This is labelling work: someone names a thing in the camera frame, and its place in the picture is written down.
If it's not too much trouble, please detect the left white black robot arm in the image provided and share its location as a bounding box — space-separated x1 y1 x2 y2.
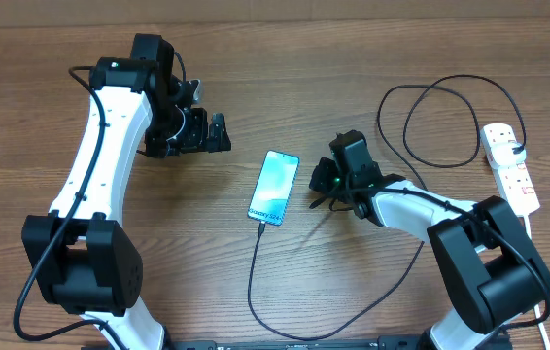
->
21 34 231 349

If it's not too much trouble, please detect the white power strip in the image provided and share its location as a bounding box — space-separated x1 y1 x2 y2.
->
480 123 540 217

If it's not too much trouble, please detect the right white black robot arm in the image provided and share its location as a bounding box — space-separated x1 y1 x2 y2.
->
309 130 550 349

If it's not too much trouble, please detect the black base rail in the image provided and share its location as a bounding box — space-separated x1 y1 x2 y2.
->
80 333 514 350

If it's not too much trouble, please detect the white power strip cord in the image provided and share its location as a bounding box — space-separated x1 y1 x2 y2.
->
522 215 550 350

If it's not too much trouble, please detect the white USB charger plug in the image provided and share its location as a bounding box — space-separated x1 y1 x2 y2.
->
488 142 527 169

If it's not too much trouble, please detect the blue Galaxy smartphone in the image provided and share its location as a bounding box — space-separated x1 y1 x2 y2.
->
247 150 300 226

